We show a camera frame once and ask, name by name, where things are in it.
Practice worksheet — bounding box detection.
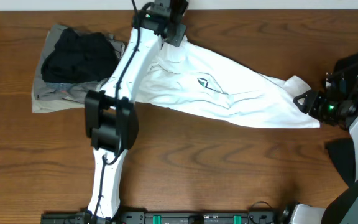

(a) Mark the black folded garment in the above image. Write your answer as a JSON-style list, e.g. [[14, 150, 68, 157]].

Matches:
[[41, 28, 119, 84]]

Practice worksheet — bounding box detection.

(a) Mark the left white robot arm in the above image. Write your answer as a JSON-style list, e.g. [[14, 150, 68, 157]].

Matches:
[[84, 4, 186, 223]]

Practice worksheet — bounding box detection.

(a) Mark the beige folded garment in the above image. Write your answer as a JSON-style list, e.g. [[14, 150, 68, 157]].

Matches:
[[31, 23, 126, 114]]

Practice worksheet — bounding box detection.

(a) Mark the grey folded garment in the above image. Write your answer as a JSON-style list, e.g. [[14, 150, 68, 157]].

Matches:
[[33, 78, 107, 103]]

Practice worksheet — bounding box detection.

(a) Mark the black cloth pile right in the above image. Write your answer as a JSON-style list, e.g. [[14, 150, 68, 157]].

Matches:
[[318, 53, 358, 186]]

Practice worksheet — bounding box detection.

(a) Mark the white printed t-shirt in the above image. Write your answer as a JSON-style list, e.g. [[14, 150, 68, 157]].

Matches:
[[135, 40, 320, 129]]

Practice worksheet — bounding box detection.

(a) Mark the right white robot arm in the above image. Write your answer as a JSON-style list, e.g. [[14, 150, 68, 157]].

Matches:
[[282, 90, 358, 223]]

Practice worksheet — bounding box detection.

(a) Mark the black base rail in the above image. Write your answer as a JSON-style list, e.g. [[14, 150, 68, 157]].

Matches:
[[40, 211, 280, 224]]

